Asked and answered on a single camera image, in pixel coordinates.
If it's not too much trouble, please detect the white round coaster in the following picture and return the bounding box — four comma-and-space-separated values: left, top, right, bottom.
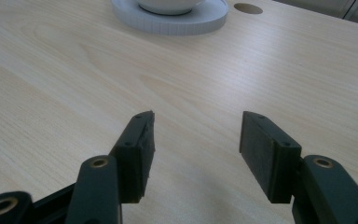
110, 0, 230, 36

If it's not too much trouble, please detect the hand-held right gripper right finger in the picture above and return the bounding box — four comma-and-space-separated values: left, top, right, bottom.
239, 110, 358, 224

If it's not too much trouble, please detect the white bowl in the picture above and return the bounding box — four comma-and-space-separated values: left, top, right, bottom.
136, 0, 207, 16

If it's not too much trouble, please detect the grey cabinet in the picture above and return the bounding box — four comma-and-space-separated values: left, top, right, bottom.
273, 0, 358, 28

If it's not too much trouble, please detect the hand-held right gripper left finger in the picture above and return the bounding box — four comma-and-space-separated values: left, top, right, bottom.
64, 110, 156, 224

